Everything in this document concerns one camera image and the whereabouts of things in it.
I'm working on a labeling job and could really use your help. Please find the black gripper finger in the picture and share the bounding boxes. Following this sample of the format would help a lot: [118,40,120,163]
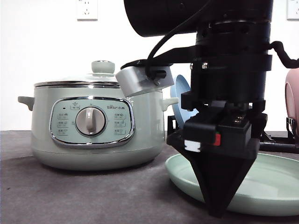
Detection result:
[167,131,260,218]

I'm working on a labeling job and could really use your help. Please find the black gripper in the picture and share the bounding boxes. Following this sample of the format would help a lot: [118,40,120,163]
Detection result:
[181,55,272,150]

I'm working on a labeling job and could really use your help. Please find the green plate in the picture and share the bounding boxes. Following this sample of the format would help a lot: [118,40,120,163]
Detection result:
[165,153,299,214]

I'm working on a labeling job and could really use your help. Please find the glass steamer lid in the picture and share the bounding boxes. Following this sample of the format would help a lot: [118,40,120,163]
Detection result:
[34,60,120,87]

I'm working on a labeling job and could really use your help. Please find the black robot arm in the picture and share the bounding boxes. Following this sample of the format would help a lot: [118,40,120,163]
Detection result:
[124,0,273,218]

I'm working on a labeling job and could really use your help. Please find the blue plate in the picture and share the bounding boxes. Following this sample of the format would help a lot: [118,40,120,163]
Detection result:
[170,75,198,126]

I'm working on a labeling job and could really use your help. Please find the pink plate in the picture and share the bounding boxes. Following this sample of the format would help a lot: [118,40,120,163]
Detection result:
[285,68,299,136]

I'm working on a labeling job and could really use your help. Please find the black plate rack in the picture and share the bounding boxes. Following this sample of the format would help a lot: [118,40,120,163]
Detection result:
[167,115,299,154]

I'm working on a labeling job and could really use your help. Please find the green electric steamer pot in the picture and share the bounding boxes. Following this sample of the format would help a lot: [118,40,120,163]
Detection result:
[18,82,179,170]

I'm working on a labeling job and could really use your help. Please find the black camera cable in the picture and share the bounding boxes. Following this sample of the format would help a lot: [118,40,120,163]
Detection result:
[145,0,210,81]

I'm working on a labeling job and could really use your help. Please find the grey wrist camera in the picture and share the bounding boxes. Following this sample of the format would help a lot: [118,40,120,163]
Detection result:
[116,66,174,97]

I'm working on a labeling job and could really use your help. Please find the white wall socket right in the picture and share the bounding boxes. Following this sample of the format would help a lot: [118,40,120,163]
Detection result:
[286,0,299,21]

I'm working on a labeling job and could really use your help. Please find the white wall socket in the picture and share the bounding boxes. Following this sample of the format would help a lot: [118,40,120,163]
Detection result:
[286,0,299,21]
[75,0,98,21]

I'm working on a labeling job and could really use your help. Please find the white wall socket left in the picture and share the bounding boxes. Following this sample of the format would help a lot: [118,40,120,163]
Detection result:
[75,0,98,21]

